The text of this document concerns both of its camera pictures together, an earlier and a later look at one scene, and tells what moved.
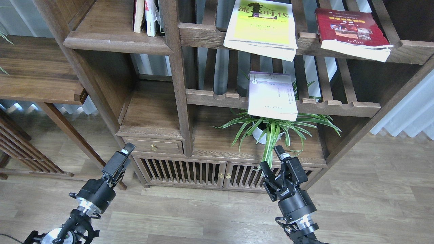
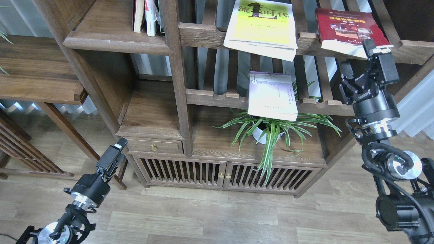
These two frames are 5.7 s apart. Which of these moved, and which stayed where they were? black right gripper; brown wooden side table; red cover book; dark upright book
Moved: black right gripper
Stayed: red cover book; dark upright book; brown wooden side table
